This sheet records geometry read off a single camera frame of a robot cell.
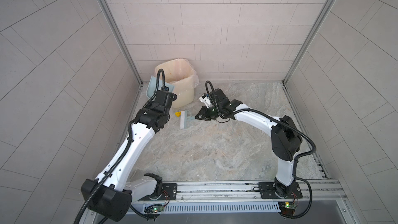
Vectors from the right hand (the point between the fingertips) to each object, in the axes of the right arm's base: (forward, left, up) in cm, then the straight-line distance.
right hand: (195, 118), depth 81 cm
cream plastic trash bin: (+15, +5, +5) cm, 17 cm away
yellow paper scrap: (+12, +12, -12) cm, 20 cm away
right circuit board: (-39, -39, -17) cm, 58 cm away
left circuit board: (-36, +19, -12) cm, 43 cm away
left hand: (+3, +18, +10) cm, 21 cm away
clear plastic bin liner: (+34, +11, +6) cm, 36 cm away
